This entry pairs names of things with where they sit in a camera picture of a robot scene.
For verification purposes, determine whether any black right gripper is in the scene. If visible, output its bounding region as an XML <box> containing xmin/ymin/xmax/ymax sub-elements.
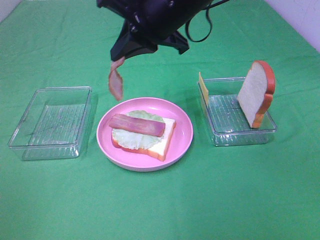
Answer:
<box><xmin>96</xmin><ymin>0</ymin><xmax>210</xmax><ymax>62</ymax></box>

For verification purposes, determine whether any bacon strip tray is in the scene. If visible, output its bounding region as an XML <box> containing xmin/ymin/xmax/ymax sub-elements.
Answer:
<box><xmin>108</xmin><ymin>56</ymin><xmax>125</xmax><ymax>101</ymax></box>
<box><xmin>108</xmin><ymin>113</ymin><xmax>166</xmax><ymax>137</ymax></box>

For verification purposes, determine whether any yellow cheese slice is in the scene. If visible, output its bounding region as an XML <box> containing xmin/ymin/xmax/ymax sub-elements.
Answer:
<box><xmin>198</xmin><ymin>72</ymin><xmax>209</xmax><ymax>106</ymax></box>

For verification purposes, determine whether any green lettuce leaf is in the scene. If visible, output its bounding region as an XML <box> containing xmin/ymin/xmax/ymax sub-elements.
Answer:
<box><xmin>109</xmin><ymin>110</ymin><xmax>166</xmax><ymax>150</ymax></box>

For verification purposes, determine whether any bread slice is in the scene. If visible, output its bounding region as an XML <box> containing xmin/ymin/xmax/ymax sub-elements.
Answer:
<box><xmin>237</xmin><ymin>60</ymin><xmax>276</xmax><ymax>129</ymax></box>
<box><xmin>111</xmin><ymin>118</ymin><xmax>176</xmax><ymax>161</ymax></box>

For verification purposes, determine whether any clear left plastic tray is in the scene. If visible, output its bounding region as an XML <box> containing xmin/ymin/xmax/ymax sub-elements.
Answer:
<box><xmin>8</xmin><ymin>86</ymin><xmax>92</xmax><ymax>161</ymax></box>

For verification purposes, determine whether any clear plastic tray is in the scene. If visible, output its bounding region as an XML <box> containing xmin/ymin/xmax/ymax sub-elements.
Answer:
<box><xmin>197</xmin><ymin>77</ymin><xmax>277</xmax><ymax>147</ymax></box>
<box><xmin>8</xmin><ymin>86</ymin><xmax>92</xmax><ymax>161</ymax></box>

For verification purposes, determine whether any pink round plate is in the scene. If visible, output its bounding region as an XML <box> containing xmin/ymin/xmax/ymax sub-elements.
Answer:
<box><xmin>96</xmin><ymin>97</ymin><xmax>194</xmax><ymax>172</ymax></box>

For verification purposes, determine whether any clear right plastic tray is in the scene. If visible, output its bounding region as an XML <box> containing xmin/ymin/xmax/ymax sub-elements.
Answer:
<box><xmin>197</xmin><ymin>77</ymin><xmax>277</xmax><ymax>147</ymax></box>

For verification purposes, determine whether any green tablecloth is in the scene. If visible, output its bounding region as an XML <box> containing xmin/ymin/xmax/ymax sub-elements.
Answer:
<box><xmin>0</xmin><ymin>0</ymin><xmax>320</xmax><ymax>240</ymax></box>

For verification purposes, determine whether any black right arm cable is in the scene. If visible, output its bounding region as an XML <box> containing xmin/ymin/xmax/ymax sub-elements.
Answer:
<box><xmin>184</xmin><ymin>0</ymin><xmax>232</xmax><ymax>43</ymax></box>

